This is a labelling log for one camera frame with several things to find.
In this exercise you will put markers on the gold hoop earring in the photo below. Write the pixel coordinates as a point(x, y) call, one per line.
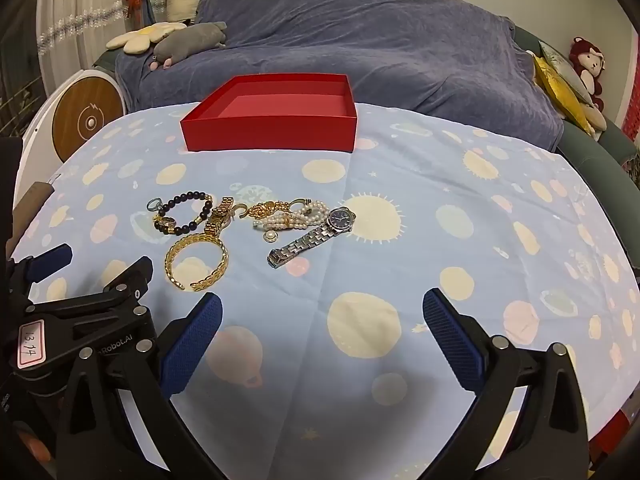
point(303, 202)
point(240, 210)

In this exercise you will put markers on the purple blue bed blanket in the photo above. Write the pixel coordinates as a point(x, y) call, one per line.
point(443, 58)

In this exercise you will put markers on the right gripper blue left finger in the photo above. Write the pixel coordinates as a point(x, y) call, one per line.
point(184, 342)

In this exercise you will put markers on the yellow pillow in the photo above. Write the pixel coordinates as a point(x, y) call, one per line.
point(561, 95)

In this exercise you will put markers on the grey pillow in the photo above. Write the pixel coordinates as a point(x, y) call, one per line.
point(566, 70)

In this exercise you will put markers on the red cardboard tray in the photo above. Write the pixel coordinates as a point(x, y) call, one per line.
point(289, 111)

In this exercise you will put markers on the white round wooden device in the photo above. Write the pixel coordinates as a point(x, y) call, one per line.
point(78, 109)

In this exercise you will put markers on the grey plush toy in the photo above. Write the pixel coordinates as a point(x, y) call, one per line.
point(185, 42)

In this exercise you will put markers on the white paper label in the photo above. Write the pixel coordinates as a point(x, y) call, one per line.
point(31, 345)

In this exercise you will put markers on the blue planet print cloth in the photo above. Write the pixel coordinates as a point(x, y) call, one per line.
point(325, 369)

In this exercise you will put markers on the white lace curtain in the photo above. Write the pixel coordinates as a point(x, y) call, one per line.
point(72, 34)

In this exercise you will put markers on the cream flower plush cushion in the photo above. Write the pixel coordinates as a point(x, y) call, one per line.
point(140, 40)

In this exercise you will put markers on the red monkey plush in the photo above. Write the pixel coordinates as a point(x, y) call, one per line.
point(589, 64)

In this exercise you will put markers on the gold chain bangle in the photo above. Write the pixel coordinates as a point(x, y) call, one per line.
point(196, 262)

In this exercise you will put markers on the silver wristwatch blue dial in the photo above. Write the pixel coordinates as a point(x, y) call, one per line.
point(338, 221)

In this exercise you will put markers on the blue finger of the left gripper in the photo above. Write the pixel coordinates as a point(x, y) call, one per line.
point(41, 267)
point(136, 278)

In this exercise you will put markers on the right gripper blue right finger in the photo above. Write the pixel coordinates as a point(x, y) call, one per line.
point(457, 338)

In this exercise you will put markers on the green sofa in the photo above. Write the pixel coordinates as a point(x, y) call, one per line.
point(600, 163)

